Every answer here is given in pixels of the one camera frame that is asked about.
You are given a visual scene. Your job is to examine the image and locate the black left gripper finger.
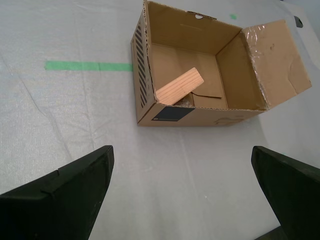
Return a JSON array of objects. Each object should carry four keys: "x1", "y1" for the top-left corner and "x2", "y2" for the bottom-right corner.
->
[
  {"x1": 0, "y1": 145, "x2": 115, "y2": 240},
  {"x1": 251, "y1": 145, "x2": 320, "y2": 240}
]

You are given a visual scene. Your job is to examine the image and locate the brown cardboard box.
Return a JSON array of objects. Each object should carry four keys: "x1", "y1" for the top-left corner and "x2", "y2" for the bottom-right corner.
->
[{"x1": 129, "y1": 0, "x2": 313, "y2": 127}]

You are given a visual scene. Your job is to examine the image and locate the speckled beige rock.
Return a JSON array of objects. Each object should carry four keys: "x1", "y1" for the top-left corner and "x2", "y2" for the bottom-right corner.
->
[{"x1": 174, "y1": 96, "x2": 196, "y2": 108}]

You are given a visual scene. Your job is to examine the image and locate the light wooden block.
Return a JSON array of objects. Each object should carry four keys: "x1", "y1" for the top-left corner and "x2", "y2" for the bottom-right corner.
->
[{"x1": 155, "y1": 67, "x2": 205, "y2": 106}]

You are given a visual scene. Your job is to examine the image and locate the white woven table cover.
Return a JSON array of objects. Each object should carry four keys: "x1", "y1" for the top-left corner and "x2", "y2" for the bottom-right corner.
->
[{"x1": 0, "y1": 0, "x2": 320, "y2": 240}]

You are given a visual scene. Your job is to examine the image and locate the green tape strip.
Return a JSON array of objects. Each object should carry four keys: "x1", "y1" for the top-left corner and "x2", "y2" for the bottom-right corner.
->
[{"x1": 44, "y1": 60, "x2": 134, "y2": 72}]

